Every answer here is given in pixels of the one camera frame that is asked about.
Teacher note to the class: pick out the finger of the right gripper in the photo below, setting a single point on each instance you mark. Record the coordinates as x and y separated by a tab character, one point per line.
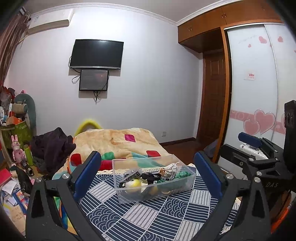
244	160
270	149

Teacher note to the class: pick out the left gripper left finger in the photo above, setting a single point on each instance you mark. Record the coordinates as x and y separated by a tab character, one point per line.
43	222

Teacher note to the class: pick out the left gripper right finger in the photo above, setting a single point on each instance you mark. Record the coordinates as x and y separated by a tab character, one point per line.
252	220

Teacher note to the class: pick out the green knitted cloth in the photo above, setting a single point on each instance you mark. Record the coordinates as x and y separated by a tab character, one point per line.
180	175

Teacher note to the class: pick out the white drawstring bag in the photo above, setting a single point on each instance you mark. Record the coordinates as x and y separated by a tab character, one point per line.
169	172

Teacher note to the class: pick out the black and white pouch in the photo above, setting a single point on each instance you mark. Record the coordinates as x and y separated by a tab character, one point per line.
135	180

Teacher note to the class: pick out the yellow sponge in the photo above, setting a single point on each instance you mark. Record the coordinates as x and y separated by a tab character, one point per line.
153	190

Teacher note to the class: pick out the white suitcase with stickers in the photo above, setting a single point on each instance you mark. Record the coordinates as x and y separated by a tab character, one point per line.
256	152

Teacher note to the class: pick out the blue patterned tablecloth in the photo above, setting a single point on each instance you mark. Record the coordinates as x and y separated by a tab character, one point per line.
176	217

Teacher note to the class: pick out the brown wooden door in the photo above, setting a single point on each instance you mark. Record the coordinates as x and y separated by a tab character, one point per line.
213	96

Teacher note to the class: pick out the pink rabbit toy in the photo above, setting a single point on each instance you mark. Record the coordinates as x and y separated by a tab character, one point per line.
18	153

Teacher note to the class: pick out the dark purple clothing pile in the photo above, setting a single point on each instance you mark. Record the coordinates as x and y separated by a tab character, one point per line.
50	150

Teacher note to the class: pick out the green bottle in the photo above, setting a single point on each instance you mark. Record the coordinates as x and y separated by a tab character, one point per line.
28	155

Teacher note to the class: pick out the green cardboard box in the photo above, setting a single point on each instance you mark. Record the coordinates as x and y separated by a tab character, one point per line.
21	130

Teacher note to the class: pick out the yellow chair back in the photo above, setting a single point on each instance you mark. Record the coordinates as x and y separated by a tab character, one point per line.
87	124

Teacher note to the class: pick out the clear plastic storage box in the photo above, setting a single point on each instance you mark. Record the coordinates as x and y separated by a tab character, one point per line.
120	166

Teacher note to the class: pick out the wooden wardrobe with sliding doors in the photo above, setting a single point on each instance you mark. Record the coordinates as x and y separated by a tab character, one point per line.
259	53

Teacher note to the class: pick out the colourful plush blanket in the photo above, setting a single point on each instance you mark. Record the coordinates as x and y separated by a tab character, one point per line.
132	143

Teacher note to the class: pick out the grey plush toy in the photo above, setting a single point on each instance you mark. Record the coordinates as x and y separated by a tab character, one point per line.
24	105

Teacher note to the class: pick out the striped brown curtain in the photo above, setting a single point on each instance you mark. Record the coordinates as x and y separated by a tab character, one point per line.
16	30

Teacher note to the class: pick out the white air conditioner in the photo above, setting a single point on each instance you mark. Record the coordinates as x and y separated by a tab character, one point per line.
51	20

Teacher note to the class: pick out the wall socket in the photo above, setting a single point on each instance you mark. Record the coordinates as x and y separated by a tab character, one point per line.
163	133

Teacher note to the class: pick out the small wall monitor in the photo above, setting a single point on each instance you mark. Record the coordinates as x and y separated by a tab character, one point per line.
93	80

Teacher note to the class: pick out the large wall television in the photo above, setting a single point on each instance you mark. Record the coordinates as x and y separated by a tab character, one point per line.
92	53

